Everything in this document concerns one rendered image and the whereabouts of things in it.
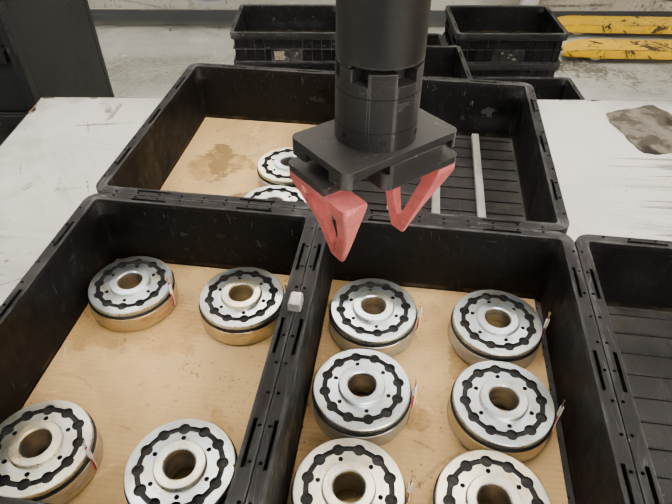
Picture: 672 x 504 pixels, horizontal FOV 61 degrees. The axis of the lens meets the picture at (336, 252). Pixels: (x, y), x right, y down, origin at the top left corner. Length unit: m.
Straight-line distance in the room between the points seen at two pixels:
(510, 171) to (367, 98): 0.65
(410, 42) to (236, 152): 0.69
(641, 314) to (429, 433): 0.33
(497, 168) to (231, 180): 0.44
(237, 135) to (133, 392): 0.55
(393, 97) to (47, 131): 1.18
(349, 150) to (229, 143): 0.67
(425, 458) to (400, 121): 0.35
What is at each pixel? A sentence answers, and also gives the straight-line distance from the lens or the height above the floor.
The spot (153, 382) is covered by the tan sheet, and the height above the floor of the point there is 0.83.
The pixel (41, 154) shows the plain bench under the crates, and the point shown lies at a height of 0.70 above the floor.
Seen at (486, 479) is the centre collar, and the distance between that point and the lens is 0.57.
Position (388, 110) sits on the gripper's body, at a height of 1.19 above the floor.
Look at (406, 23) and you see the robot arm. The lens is 0.35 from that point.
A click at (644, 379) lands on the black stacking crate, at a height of 0.83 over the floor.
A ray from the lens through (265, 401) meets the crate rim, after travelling 0.52.
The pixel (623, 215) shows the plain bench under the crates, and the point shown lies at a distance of 1.20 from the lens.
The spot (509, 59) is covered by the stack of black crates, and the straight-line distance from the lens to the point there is 2.28.
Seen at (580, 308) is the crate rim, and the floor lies 0.93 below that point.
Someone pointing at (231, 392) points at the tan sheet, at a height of 0.83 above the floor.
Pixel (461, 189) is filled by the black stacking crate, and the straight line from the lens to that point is 0.93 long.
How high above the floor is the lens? 1.36
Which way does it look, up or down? 42 degrees down
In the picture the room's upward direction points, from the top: straight up
